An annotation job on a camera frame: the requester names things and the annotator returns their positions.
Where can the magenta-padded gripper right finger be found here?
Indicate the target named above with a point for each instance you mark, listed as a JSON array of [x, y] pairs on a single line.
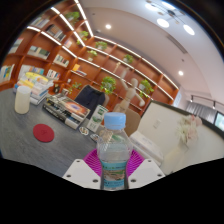
[[146, 172]]

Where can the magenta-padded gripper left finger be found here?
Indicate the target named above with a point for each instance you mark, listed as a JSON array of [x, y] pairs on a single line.
[[80, 173]]

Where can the clear blue-capped water bottle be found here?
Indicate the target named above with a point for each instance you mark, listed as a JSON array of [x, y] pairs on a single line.
[[114, 153]]

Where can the small printed sticker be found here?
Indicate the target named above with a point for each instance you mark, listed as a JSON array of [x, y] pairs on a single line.
[[84, 130], [95, 137]]

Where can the flat round red coaster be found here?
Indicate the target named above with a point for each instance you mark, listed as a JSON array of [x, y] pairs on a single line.
[[43, 133]]

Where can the tall green white carton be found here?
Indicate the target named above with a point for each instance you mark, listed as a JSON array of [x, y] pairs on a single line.
[[97, 118]]

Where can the pink and white flower bouquet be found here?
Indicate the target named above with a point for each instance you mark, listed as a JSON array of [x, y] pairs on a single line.
[[189, 128]]

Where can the stack of dark books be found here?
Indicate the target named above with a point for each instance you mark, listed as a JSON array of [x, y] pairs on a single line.
[[66, 110]]

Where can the chair with dark jacket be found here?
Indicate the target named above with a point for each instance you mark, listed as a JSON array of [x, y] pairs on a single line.
[[89, 98]]

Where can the grey window curtain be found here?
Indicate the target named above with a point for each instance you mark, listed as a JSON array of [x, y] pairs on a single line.
[[200, 112]]

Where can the wooden artist mannequin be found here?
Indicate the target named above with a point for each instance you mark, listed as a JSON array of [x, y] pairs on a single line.
[[130, 93]]

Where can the window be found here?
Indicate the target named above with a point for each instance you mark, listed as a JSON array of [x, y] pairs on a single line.
[[219, 121]]

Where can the translucent cream plastic cup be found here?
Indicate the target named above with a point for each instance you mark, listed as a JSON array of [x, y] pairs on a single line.
[[22, 100]]

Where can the recessed ceiling spotlight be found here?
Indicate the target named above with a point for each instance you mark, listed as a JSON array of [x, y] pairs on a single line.
[[108, 26], [180, 72]]

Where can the orange wooden shelf unit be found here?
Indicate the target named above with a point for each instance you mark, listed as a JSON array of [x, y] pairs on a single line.
[[106, 63]]

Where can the ceiling air vent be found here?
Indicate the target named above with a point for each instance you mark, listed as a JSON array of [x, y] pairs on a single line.
[[176, 43]]

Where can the branched ceiling lamp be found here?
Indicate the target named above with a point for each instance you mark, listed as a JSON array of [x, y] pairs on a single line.
[[163, 22]]

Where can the white wall socket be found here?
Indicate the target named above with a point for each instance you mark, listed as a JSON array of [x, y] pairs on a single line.
[[156, 124]]

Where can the black ceiling track light rail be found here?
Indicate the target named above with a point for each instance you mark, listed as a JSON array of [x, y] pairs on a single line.
[[206, 100]]

